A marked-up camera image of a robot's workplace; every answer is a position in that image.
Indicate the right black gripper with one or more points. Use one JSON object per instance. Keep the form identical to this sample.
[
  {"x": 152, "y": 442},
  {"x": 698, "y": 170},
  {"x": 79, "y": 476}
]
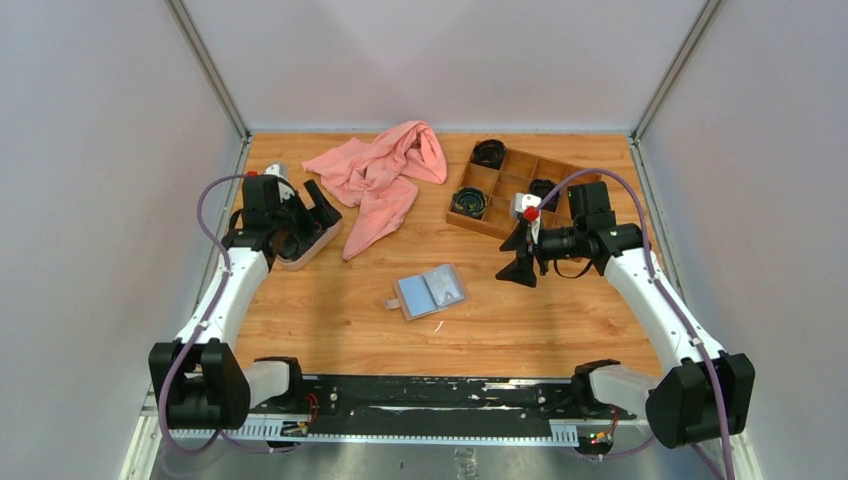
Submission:
[{"x": 520, "y": 270}]

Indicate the rolled belt front left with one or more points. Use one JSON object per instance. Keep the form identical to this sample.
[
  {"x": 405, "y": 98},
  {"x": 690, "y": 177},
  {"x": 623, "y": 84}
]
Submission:
[{"x": 470, "y": 202}]

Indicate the pink cloth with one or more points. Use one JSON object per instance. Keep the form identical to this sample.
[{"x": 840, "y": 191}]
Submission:
[{"x": 377, "y": 178}]

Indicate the white VIP card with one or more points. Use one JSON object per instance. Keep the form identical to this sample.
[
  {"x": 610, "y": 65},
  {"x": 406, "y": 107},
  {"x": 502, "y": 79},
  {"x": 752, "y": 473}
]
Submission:
[{"x": 444, "y": 286}]

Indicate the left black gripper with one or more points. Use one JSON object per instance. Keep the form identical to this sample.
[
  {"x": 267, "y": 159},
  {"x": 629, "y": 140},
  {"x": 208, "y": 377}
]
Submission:
[{"x": 313, "y": 221}]

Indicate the rolled belt middle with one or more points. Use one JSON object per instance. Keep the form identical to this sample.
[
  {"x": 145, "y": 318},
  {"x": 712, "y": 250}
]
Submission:
[{"x": 541, "y": 187}]

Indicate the pink card holder wallet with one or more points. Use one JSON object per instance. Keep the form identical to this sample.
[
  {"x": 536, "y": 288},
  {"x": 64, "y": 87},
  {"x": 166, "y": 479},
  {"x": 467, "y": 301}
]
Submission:
[{"x": 412, "y": 298}]

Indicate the beige oval card tray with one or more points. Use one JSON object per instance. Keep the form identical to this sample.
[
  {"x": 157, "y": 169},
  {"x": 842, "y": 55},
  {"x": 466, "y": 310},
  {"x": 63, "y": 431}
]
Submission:
[{"x": 314, "y": 249}]

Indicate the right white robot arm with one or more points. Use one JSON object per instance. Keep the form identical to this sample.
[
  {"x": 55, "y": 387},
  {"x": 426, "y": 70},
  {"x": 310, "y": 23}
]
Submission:
[{"x": 705, "y": 392}]

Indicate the rolled belt back left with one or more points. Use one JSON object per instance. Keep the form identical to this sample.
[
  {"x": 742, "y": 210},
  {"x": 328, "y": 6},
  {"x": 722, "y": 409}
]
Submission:
[{"x": 489, "y": 153}]

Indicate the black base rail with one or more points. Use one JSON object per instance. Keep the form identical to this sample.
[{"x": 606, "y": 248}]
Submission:
[{"x": 419, "y": 410}]

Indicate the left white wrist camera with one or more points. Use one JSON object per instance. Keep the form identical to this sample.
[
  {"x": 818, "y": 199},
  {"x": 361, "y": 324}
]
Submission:
[{"x": 279, "y": 172}]

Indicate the rolled belt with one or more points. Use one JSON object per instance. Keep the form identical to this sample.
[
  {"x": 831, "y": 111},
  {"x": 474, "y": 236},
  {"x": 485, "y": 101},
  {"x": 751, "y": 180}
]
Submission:
[
  {"x": 541, "y": 187},
  {"x": 470, "y": 202},
  {"x": 489, "y": 153}
]

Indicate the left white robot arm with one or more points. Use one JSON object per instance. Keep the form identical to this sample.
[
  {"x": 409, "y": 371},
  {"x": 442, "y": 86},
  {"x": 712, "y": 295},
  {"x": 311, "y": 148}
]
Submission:
[{"x": 197, "y": 379}]

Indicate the wooden divided tray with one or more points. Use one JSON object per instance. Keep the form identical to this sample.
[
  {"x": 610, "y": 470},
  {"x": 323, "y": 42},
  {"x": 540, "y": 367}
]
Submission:
[{"x": 518, "y": 170}]

